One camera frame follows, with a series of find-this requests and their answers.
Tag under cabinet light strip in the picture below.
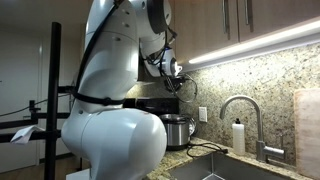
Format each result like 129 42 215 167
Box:
189 17 320 64

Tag black cooker power cord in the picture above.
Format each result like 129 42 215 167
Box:
185 141 229 159

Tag black metal robot stand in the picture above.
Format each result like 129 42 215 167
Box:
1 22 69 180

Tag wooden cutting board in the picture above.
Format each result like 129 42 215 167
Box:
294 88 320 180

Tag white paper tag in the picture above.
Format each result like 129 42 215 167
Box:
10 125 43 145

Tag stainless steel rice cooker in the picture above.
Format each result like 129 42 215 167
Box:
160 114 196 151

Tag brushed steel kitchen faucet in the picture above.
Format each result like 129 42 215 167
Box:
219 94 286 164

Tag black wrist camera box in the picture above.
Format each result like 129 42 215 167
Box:
164 76 186 92

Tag wooden upper cabinets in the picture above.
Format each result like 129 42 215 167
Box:
172 0 320 70

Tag white wall outlet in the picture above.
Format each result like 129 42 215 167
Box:
199 107 207 122

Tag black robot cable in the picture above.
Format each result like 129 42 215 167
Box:
71 0 198 107

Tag white soap dispenser bottle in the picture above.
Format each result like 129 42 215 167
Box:
232 119 245 155

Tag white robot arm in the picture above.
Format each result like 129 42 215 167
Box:
61 0 181 180

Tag stainless steel kitchen sink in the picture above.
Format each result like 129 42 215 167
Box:
169 152 292 180

